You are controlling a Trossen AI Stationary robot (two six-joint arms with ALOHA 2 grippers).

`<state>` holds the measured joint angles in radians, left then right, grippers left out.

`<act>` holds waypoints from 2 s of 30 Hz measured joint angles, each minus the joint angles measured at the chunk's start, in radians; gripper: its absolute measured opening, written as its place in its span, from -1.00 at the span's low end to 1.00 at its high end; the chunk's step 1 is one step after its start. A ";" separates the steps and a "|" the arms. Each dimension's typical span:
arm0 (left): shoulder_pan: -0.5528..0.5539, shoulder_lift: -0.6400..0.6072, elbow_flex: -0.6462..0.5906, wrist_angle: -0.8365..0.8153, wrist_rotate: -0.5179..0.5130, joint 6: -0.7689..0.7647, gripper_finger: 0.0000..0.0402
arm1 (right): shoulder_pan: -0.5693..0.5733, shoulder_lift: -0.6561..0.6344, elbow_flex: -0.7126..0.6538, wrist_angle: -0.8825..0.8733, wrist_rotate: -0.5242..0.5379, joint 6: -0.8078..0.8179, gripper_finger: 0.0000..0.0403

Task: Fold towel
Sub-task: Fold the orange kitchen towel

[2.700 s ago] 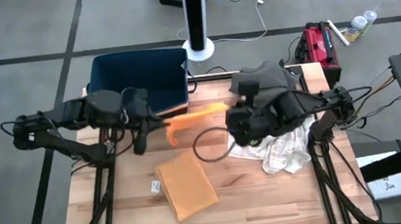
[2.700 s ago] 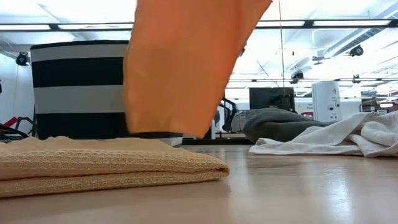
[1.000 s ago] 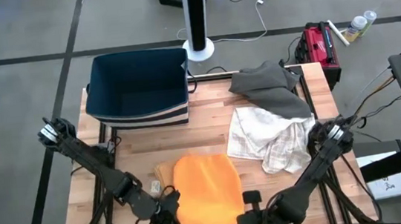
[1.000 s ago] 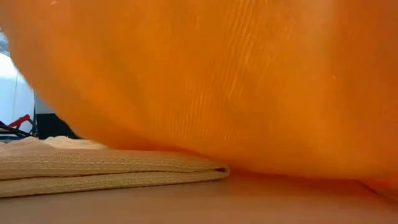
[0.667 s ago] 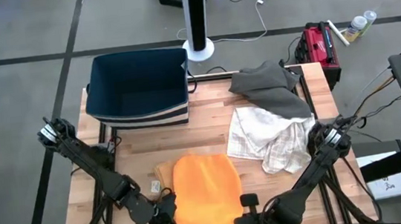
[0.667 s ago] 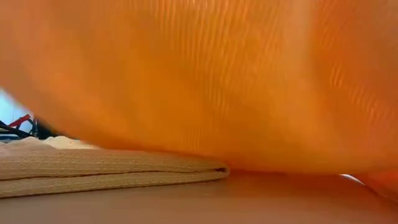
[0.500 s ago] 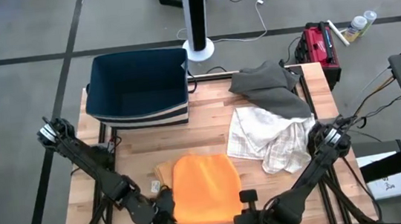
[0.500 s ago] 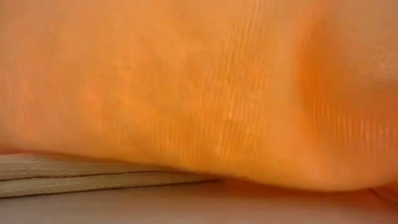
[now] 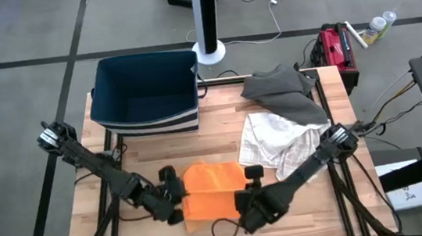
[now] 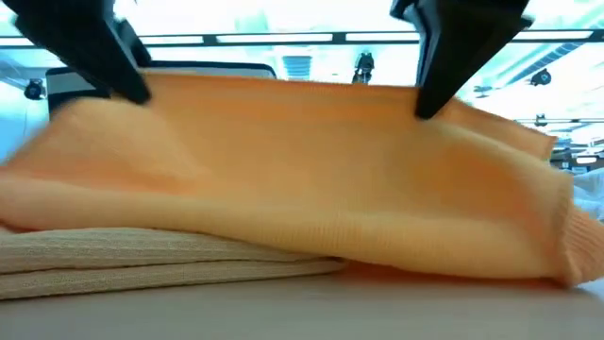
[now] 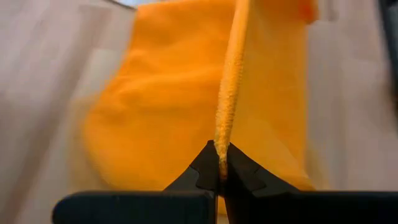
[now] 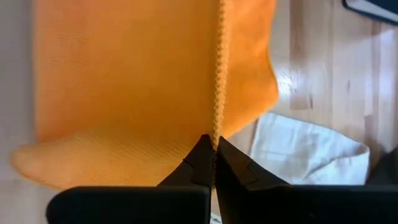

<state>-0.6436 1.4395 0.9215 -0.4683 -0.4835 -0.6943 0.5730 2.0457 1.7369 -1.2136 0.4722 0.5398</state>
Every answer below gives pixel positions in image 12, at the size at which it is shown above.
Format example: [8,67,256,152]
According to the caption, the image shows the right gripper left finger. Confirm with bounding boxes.
[45,134,216,224]

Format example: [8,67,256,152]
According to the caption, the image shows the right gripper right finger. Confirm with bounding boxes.
[215,136,398,224]

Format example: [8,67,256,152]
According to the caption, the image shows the orange towel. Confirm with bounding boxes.
[10,0,280,191]

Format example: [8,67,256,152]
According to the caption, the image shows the white towel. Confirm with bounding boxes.
[248,111,371,186]

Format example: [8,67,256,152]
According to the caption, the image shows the navy white striped fabric bin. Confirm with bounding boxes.
[341,0,398,26]

